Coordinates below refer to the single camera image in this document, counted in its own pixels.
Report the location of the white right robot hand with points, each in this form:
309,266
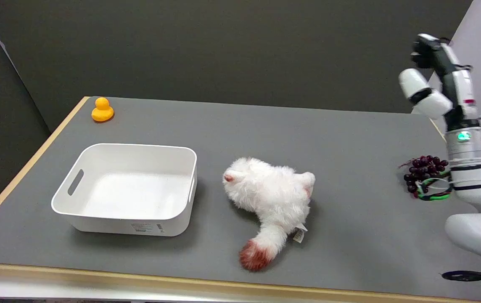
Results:
434,90

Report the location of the white fluffy plush toy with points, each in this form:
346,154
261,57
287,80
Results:
270,202

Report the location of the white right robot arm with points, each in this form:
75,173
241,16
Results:
474,176

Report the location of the dark purple grape bunch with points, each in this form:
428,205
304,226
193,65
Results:
422,169

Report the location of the white plastic storage bin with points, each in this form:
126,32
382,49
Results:
128,189

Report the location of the yellow rubber duck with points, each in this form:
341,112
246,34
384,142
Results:
102,110

